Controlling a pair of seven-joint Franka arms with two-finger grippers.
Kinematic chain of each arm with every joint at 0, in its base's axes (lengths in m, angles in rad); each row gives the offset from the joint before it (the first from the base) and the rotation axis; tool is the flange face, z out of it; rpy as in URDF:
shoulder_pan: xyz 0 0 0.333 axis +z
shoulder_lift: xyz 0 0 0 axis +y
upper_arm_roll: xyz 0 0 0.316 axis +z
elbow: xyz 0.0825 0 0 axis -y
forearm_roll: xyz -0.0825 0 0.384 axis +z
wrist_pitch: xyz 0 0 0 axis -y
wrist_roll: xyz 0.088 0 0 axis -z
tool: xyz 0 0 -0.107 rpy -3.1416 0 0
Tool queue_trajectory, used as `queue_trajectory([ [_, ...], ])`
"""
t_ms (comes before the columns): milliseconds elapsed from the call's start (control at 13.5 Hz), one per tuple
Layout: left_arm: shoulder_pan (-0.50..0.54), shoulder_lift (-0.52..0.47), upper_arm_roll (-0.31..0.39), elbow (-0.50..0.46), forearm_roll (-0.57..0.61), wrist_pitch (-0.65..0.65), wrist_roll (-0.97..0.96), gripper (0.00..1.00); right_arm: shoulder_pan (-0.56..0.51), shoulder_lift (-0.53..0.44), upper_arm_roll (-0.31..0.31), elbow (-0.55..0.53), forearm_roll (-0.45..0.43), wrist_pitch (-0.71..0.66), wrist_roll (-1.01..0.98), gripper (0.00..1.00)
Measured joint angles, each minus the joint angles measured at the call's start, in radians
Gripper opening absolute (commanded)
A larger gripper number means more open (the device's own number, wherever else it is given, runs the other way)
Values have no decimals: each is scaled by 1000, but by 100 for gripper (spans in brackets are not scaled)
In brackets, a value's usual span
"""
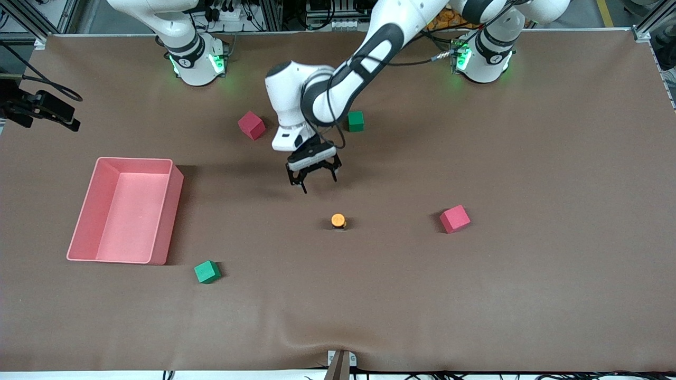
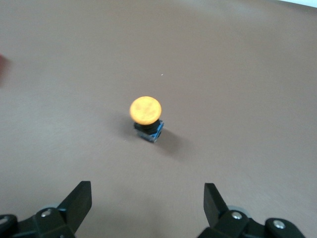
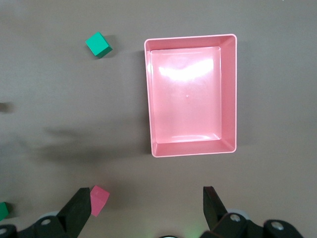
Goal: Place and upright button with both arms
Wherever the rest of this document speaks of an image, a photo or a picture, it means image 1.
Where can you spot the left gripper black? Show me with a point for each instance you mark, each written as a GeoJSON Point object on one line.
{"type": "Point", "coordinates": [315, 140]}

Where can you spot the brown table mat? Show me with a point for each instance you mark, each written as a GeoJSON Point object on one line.
{"type": "Point", "coordinates": [317, 295]}

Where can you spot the green foam cube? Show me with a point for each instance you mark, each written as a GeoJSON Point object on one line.
{"type": "Point", "coordinates": [207, 272]}
{"type": "Point", "coordinates": [357, 122]}

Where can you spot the orange round button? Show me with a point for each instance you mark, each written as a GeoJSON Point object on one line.
{"type": "Point", "coordinates": [338, 219]}

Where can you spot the pink foam cube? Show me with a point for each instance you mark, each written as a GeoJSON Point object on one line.
{"type": "Point", "coordinates": [251, 125]}
{"type": "Point", "coordinates": [454, 219]}

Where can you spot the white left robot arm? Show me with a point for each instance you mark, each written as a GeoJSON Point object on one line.
{"type": "Point", "coordinates": [288, 100]}

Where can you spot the white power strip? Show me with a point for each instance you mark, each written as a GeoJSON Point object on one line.
{"type": "Point", "coordinates": [229, 14]}

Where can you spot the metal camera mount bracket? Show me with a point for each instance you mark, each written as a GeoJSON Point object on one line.
{"type": "Point", "coordinates": [341, 365]}

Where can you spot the white terminal block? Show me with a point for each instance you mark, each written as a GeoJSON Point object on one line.
{"type": "Point", "coordinates": [351, 24]}

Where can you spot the pink plastic tray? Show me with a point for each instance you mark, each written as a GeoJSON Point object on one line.
{"type": "Point", "coordinates": [137, 232]}

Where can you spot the pile of orange objects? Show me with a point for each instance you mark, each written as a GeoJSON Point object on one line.
{"type": "Point", "coordinates": [449, 20]}

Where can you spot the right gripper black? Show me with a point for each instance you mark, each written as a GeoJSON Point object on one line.
{"type": "Point", "coordinates": [41, 105]}

